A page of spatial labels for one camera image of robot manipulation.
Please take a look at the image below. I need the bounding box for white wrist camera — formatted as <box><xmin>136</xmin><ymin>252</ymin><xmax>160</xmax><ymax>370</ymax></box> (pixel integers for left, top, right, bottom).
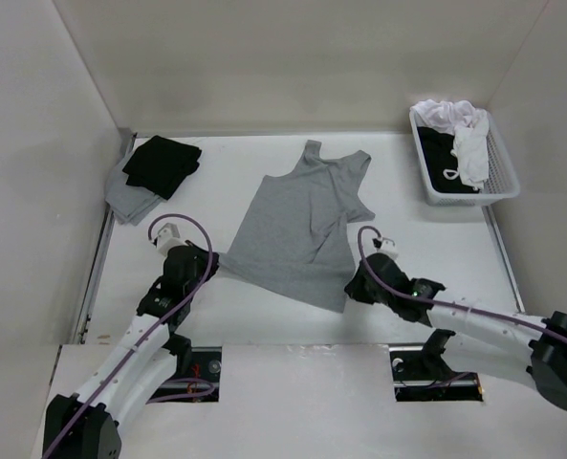
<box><xmin>152</xmin><ymin>223</ymin><xmax>184</xmax><ymax>256</ymax></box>
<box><xmin>373</xmin><ymin>236</ymin><xmax>399</xmax><ymax>260</ymax></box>

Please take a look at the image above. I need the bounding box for folded grey tank top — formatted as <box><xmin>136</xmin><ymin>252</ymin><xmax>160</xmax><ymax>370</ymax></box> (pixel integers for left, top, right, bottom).
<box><xmin>104</xmin><ymin>154</ymin><xmax>163</xmax><ymax>226</ymax></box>

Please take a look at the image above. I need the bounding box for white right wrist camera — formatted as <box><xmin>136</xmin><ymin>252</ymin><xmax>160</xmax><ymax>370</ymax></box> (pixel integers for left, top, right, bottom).
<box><xmin>373</xmin><ymin>236</ymin><xmax>399</xmax><ymax>260</ymax></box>

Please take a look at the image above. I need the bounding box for white plastic laundry basket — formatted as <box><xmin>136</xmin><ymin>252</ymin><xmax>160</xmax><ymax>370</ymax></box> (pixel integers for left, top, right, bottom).
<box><xmin>409</xmin><ymin>108</ymin><xmax>520</xmax><ymax>207</ymax></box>

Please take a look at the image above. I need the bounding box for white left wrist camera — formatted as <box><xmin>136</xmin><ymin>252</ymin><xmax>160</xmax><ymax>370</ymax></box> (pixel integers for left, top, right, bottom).
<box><xmin>152</xmin><ymin>223</ymin><xmax>184</xmax><ymax>256</ymax></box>

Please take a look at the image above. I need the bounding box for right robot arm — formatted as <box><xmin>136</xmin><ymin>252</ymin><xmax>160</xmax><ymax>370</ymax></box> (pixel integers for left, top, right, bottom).
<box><xmin>344</xmin><ymin>253</ymin><xmax>567</xmax><ymax>411</ymax></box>

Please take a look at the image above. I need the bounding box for black tank top in basket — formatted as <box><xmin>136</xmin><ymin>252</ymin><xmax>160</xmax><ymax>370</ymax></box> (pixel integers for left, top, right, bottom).
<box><xmin>418</xmin><ymin>126</ymin><xmax>478</xmax><ymax>194</ymax></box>

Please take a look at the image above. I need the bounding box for grey tank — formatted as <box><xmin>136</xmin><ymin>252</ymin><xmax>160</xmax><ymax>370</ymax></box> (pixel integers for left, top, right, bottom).
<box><xmin>104</xmin><ymin>154</ymin><xmax>163</xmax><ymax>226</ymax></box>
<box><xmin>219</xmin><ymin>141</ymin><xmax>375</xmax><ymax>313</ymax></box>

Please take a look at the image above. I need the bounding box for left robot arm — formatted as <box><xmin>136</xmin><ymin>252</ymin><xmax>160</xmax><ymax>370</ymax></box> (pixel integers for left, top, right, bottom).
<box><xmin>41</xmin><ymin>243</ymin><xmax>219</xmax><ymax>458</ymax></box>

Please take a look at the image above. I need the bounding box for metal table rail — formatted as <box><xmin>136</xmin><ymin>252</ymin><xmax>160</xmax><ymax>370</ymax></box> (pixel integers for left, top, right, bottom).
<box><xmin>482</xmin><ymin>206</ymin><xmax>526</xmax><ymax>313</ymax></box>
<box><xmin>72</xmin><ymin>127</ymin><xmax>139</xmax><ymax>345</ymax></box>

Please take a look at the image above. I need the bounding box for right metal table rail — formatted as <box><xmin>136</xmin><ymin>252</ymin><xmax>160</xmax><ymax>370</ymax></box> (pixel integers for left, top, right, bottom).
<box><xmin>482</xmin><ymin>206</ymin><xmax>526</xmax><ymax>313</ymax></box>

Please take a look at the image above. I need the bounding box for folded black tank top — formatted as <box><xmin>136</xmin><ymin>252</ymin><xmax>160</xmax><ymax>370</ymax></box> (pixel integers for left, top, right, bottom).
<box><xmin>122</xmin><ymin>136</ymin><xmax>202</xmax><ymax>200</ymax></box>

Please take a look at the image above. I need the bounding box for left metal table rail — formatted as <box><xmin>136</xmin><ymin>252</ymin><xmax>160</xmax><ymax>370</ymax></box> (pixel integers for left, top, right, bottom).
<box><xmin>72</xmin><ymin>127</ymin><xmax>139</xmax><ymax>345</ymax></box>

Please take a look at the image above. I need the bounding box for white tank top in basket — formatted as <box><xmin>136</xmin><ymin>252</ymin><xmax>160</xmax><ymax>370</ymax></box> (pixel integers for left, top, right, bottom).
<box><xmin>411</xmin><ymin>99</ymin><xmax>490</xmax><ymax>192</ymax></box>

